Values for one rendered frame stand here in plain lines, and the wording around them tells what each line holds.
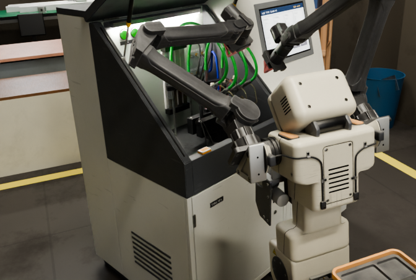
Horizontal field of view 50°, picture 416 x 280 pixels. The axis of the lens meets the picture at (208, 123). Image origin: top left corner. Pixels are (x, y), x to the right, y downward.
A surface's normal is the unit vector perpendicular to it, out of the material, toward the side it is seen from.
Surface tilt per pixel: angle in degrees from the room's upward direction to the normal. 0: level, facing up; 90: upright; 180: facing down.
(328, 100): 48
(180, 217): 90
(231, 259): 90
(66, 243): 0
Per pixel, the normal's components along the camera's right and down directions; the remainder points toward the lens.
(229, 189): 0.71, 0.23
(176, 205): -0.70, 0.29
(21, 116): 0.37, 0.33
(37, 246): -0.04, -0.93
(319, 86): 0.25, -0.38
